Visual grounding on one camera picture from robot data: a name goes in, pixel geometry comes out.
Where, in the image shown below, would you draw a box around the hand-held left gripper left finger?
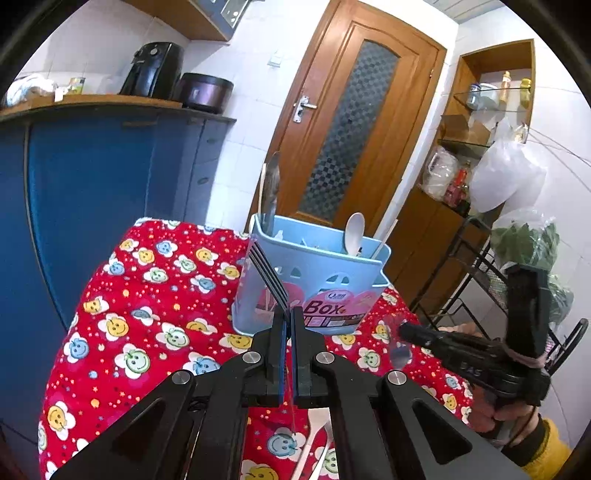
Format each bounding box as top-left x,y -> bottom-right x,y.
51,307 -> 287,480

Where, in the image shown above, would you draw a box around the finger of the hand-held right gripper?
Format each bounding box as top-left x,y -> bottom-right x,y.
398,321 -> 468,366

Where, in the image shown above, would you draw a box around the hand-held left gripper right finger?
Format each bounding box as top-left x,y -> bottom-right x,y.
291,306 -> 532,480

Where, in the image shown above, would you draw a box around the large silver fork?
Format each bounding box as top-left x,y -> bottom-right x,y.
247,240 -> 298,437

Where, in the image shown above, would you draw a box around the white cutlery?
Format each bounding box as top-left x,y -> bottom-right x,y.
293,408 -> 329,480

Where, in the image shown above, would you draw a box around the light blue plastic utensil box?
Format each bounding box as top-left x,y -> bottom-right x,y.
232,213 -> 392,336

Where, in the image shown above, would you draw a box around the beige plastic chopstick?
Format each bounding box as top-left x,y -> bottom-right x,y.
372,219 -> 399,260

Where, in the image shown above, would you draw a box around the beige plastic spoon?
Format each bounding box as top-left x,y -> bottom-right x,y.
344,212 -> 366,258

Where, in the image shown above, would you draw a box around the long wooden chopstick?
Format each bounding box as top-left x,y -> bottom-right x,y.
257,162 -> 269,222

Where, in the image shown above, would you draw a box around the silver table knife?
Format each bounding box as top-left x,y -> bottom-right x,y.
265,151 -> 282,222

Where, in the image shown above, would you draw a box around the person's right forearm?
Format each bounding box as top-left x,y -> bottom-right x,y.
505,415 -> 578,480

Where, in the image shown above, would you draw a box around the person's right hand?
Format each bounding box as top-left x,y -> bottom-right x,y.
438,323 -> 542,447

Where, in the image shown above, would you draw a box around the wooden shelf cabinet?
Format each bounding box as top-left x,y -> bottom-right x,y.
385,39 -> 536,315

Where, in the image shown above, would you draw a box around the bag of green vegetables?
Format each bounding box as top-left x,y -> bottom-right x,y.
490,210 -> 575,324

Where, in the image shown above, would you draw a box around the red smiley printed tablecloth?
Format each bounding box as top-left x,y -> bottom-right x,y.
37,217 -> 476,480

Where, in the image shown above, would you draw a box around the red bottles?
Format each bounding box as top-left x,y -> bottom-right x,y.
445,161 -> 472,208

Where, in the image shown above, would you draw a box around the clear plastic jug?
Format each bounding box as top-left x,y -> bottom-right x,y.
422,148 -> 460,200

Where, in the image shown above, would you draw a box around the white plastic bag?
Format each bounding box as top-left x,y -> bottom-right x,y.
468,138 -> 548,214

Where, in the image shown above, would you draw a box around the cardboard box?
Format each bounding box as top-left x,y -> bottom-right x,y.
441,114 -> 491,144

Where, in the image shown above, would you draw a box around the wooden door with glass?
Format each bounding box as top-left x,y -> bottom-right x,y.
249,0 -> 448,236

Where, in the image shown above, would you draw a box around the blue kitchen counter cabinet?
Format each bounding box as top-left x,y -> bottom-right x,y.
0,95 -> 237,444

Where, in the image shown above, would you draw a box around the dark rice cooker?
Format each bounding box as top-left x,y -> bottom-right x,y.
174,73 -> 234,114

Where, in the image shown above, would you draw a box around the black air fryer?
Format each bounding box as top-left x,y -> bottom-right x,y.
119,42 -> 184,100

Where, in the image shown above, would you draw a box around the crumpled white bag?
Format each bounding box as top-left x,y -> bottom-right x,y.
4,74 -> 58,104

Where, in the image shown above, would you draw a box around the black wire rack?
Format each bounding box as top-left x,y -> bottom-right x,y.
411,217 -> 591,370

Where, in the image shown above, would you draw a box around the silver door handle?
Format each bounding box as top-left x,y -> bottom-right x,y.
293,96 -> 318,123

